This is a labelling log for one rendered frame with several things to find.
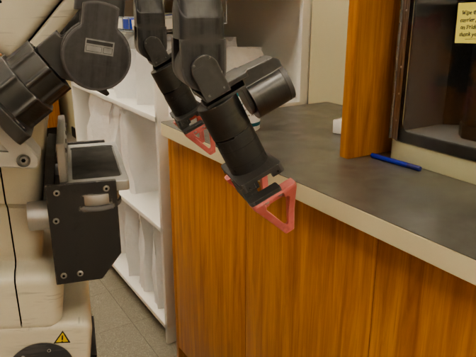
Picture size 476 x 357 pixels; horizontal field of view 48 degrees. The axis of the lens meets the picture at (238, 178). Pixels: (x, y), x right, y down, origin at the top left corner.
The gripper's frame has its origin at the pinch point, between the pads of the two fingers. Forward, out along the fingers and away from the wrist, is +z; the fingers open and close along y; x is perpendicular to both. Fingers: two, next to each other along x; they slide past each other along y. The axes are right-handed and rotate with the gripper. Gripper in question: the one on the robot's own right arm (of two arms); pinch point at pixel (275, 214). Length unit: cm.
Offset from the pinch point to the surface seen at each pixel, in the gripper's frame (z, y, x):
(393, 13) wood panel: -4, 44, -53
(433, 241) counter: 16.4, -4.7, -19.5
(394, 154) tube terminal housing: 24, 37, -38
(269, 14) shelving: 3, 157, -62
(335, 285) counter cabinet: 32.8, 19.5, -7.4
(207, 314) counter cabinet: 60, 74, 22
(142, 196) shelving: 43, 152, 25
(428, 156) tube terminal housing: 24, 28, -41
